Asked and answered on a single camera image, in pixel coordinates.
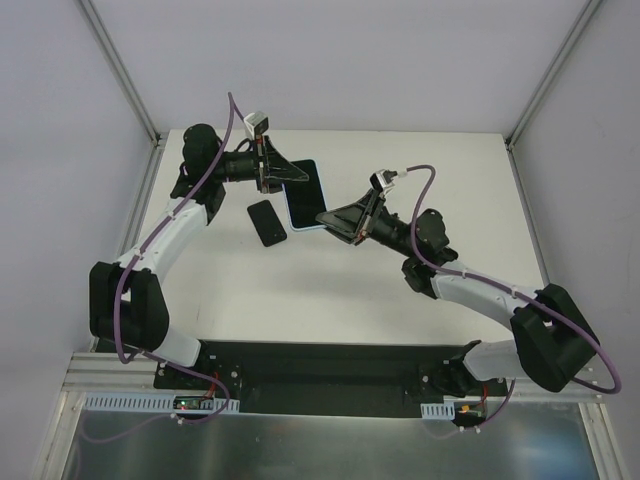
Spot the blue-cased smartphone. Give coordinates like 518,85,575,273
283,159,327,232

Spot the black phone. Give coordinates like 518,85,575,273
247,200,288,247

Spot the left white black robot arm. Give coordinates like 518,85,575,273
89,122,309,389

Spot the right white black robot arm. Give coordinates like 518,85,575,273
316,189,599,397

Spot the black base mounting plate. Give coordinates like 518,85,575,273
152,339,517,416

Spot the shiny metal front panel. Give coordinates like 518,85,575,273
63,401,598,479

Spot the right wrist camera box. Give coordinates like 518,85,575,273
369,169,398,195

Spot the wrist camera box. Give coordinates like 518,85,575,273
369,169,398,195
243,111,269,140

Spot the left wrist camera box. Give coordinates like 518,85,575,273
243,111,269,140

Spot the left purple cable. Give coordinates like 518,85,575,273
115,91,236,416

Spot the right aluminium frame post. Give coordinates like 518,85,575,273
505,0,605,152

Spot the aluminium frame post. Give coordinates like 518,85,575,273
74,0,162,147
505,0,605,152

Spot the right white cable duct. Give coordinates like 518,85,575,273
420,401,456,421

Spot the white cable duct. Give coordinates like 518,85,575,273
420,401,456,421
84,392,240,415

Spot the left aluminium frame post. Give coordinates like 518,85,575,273
74,0,162,147

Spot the aluminium front rail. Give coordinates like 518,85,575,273
62,352,157,391

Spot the left white cable duct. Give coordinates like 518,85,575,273
84,392,240,415

